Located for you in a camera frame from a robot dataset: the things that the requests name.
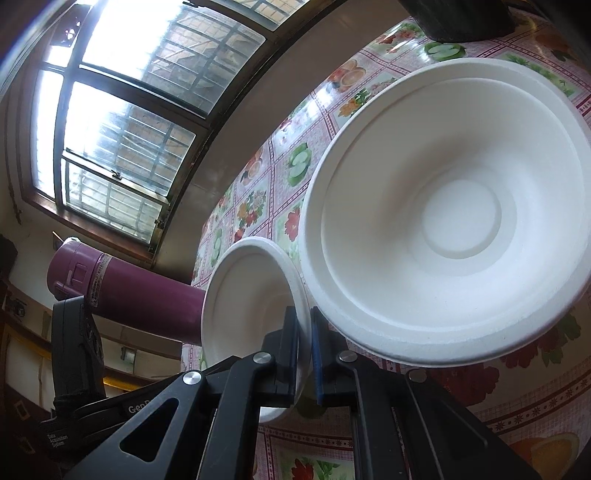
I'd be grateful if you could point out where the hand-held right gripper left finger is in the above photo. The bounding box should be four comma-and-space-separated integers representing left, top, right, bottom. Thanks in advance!
60, 306, 302, 480

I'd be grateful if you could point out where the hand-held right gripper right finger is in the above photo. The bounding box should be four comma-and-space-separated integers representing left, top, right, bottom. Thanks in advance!
309, 306, 544, 480

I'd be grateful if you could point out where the small white paper bowl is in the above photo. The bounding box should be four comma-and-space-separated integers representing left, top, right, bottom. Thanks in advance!
201, 237, 313, 424

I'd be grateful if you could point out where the maroon thermos bottle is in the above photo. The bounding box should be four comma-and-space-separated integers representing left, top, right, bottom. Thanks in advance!
46, 243, 209, 345

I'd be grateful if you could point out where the large white paper bowl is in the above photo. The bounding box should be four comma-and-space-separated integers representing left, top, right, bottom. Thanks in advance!
298, 57, 591, 369

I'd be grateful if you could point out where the barred sliding window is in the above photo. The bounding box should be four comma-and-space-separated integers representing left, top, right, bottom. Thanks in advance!
21, 0, 333, 261

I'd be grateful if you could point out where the black electric kettle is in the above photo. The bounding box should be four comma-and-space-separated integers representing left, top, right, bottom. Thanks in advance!
398, 0, 514, 41

